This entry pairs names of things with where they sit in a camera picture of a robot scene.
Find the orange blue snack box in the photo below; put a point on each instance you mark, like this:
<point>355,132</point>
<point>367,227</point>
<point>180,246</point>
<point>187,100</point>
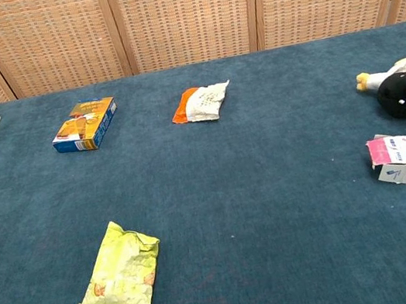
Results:
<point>84,125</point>

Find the black white plush toy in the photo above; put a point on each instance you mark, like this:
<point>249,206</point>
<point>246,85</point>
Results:
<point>405,92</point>

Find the orange white snack packet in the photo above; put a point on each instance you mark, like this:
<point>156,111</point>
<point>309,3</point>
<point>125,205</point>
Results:
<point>202,103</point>

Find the blue carpet table cover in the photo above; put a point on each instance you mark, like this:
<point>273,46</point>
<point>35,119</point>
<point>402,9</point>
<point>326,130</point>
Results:
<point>234,193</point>

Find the yellow-green snack bag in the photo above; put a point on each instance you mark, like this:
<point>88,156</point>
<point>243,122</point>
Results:
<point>122,272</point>

